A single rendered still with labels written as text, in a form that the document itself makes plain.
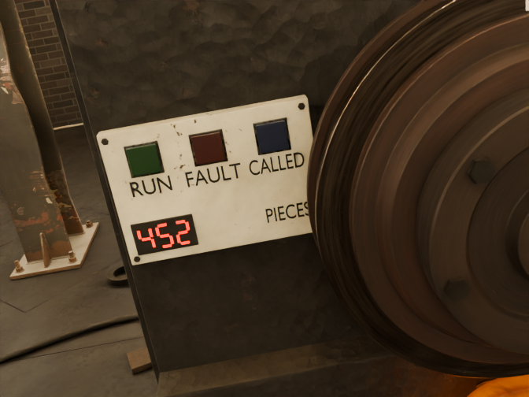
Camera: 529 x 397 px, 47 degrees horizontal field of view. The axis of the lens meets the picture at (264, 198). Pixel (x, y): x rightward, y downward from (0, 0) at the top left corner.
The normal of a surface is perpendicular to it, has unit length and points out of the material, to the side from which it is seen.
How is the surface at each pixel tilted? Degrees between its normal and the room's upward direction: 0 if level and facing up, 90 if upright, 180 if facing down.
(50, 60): 90
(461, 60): 90
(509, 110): 24
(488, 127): 32
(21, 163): 90
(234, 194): 90
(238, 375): 0
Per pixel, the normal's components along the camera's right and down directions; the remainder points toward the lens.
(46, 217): 0.04, 0.37
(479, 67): -0.42, -0.55
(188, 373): -0.16, -0.91
